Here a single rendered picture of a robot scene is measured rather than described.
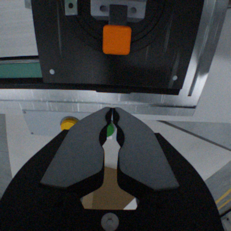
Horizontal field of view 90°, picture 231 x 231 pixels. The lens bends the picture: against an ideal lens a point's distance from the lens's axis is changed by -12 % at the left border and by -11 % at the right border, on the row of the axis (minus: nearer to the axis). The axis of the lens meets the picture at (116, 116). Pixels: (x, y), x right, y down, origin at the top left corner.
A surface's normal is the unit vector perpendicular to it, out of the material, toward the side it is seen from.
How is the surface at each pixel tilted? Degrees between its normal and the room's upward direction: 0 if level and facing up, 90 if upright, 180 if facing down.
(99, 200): 90
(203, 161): 0
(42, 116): 0
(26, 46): 0
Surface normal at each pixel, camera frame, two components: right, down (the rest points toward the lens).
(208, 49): 0.01, 0.54
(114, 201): 0.36, -0.78
